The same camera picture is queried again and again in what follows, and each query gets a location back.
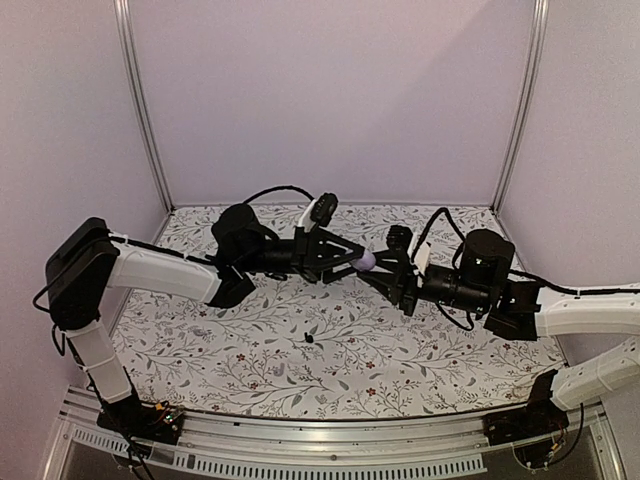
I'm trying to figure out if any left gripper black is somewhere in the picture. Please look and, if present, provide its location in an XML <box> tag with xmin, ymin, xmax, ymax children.
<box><xmin>239</xmin><ymin>227</ymin><xmax>369</xmax><ymax>286</ymax></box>

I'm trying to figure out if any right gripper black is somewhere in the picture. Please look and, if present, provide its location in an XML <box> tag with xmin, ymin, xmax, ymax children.
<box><xmin>356</xmin><ymin>249</ymin><xmax>490</xmax><ymax>317</ymax></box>

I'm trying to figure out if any purple earbud charging case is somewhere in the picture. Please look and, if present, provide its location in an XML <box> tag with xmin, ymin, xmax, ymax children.
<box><xmin>351</xmin><ymin>250</ymin><xmax>376</xmax><ymax>272</ymax></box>

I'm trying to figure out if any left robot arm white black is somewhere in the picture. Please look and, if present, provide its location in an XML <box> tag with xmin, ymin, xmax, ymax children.
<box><xmin>34</xmin><ymin>197</ymin><xmax>366</xmax><ymax>434</ymax></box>

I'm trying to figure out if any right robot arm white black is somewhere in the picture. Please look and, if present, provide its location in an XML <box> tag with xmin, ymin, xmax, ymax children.
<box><xmin>354</xmin><ymin>226</ymin><xmax>639</xmax><ymax>436</ymax></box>

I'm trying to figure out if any floral table mat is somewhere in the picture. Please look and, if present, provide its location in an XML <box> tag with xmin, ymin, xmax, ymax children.
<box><xmin>97</xmin><ymin>203</ymin><xmax>569</xmax><ymax>420</ymax></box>

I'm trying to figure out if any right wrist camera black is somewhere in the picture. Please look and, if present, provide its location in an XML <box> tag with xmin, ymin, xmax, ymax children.
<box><xmin>386</xmin><ymin>225</ymin><xmax>431</xmax><ymax>277</ymax></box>

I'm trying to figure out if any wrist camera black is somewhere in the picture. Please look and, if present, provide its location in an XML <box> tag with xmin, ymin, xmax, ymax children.
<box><xmin>296</xmin><ymin>193</ymin><xmax>338</xmax><ymax>233</ymax></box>
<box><xmin>386</xmin><ymin>225</ymin><xmax>431</xmax><ymax>277</ymax></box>

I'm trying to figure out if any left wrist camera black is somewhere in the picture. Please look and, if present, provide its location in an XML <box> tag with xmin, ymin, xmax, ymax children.
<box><xmin>296</xmin><ymin>193</ymin><xmax>338</xmax><ymax>233</ymax></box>

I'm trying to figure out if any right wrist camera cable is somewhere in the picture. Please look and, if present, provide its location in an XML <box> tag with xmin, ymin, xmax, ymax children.
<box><xmin>417</xmin><ymin>206</ymin><xmax>469</xmax><ymax>261</ymax></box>

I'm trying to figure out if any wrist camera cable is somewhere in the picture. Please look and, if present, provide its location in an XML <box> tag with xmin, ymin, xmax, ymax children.
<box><xmin>242</xmin><ymin>184</ymin><xmax>316</xmax><ymax>206</ymax></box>
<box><xmin>417</xmin><ymin>206</ymin><xmax>469</xmax><ymax>261</ymax></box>

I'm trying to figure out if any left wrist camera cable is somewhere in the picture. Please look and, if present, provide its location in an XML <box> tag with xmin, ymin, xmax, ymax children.
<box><xmin>242</xmin><ymin>184</ymin><xmax>316</xmax><ymax>206</ymax></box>

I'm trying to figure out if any aluminium front rail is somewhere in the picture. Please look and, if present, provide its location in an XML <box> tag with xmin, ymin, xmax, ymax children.
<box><xmin>40</xmin><ymin>388</ymin><xmax>631</xmax><ymax>479</ymax></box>

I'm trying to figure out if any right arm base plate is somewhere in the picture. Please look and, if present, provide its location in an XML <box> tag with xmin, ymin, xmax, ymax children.
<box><xmin>482</xmin><ymin>369</ymin><xmax>569</xmax><ymax>470</ymax></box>

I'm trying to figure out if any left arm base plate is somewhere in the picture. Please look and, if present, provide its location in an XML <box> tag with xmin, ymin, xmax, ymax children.
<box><xmin>97</xmin><ymin>397</ymin><xmax>185</xmax><ymax>445</ymax></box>

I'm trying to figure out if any right aluminium corner post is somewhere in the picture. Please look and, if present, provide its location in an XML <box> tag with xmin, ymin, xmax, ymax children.
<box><xmin>491</xmin><ymin>0</ymin><xmax>549</xmax><ymax>217</ymax></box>

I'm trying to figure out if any aluminium corner post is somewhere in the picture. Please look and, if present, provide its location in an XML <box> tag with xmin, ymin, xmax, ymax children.
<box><xmin>113</xmin><ymin>0</ymin><xmax>175</xmax><ymax>213</ymax></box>
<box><xmin>491</xmin><ymin>0</ymin><xmax>549</xmax><ymax>217</ymax></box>

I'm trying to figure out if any left aluminium corner post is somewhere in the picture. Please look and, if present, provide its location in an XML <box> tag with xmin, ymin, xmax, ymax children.
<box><xmin>113</xmin><ymin>0</ymin><xmax>175</xmax><ymax>213</ymax></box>

